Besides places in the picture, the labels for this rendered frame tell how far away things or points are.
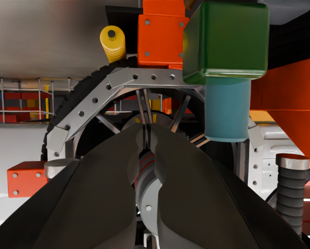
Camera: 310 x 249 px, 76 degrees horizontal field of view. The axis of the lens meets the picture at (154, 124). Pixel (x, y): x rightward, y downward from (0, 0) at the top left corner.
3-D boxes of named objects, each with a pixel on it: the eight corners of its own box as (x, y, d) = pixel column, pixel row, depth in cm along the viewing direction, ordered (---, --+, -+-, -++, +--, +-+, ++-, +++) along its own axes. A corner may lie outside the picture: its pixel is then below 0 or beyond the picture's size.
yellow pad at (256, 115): (233, 110, 106) (233, 119, 106) (248, 110, 92) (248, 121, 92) (257, 110, 107) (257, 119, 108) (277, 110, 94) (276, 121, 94)
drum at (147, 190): (133, 146, 55) (133, 195, 56) (135, 169, 34) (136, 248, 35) (183, 145, 57) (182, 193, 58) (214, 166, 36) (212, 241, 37)
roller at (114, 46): (110, 55, 73) (110, 71, 73) (97, 19, 44) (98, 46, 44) (126, 56, 74) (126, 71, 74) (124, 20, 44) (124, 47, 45)
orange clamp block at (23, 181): (59, 159, 54) (23, 160, 53) (47, 168, 46) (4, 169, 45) (60, 185, 54) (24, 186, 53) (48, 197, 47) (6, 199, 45)
